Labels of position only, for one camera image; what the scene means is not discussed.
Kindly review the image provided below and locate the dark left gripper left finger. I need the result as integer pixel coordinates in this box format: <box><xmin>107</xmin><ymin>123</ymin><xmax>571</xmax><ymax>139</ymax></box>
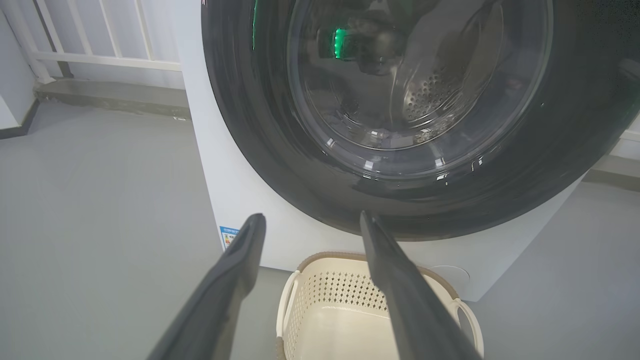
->
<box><xmin>147</xmin><ymin>213</ymin><xmax>267</xmax><ymax>360</ymax></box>

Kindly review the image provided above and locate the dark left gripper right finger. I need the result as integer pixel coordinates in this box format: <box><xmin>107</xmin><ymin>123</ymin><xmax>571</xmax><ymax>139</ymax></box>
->
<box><xmin>359</xmin><ymin>210</ymin><xmax>484</xmax><ymax>360</ymax></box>

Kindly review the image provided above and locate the white front-load washing machine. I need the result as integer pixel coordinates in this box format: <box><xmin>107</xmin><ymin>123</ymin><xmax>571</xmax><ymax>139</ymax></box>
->
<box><xmin>177</xmin><ymin>0</ymin><xmax>640</xmax><ymax>302</ymax></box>

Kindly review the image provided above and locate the stainless steel washer drum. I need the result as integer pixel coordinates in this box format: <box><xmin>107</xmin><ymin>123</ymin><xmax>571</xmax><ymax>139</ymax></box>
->
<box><xmin>300</xmin><ymin>0</ymin><xmax>541</xmax><ymax>151</ymax></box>

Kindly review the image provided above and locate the round white filter cover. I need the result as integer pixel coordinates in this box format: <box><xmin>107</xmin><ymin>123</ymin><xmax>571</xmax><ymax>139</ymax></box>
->
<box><xmin>430</xmin><ymin>265</ymin><xmax>471</xmax><ymax>284</ymax></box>

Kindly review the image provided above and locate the blue energy label sticker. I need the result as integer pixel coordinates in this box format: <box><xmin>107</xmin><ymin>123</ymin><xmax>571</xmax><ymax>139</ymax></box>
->
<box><xmin>219</xmin><ymin>226</ymin><xmax>241</xmax><ymax>250</ymax></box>

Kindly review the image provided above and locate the cream perforated laundry basket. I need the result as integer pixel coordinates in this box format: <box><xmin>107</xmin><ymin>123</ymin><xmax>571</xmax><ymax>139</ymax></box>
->
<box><xmin>276</xmin><ymin>251</ymin><xmax>485</xmax><ymax>360</ymax></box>

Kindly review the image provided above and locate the white metal railing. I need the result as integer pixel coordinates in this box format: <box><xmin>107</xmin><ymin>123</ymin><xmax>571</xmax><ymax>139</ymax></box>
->
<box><xmin>0</xmin><ymin>0</ymin><xmax>183</xmax><ymax>85</ymax></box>

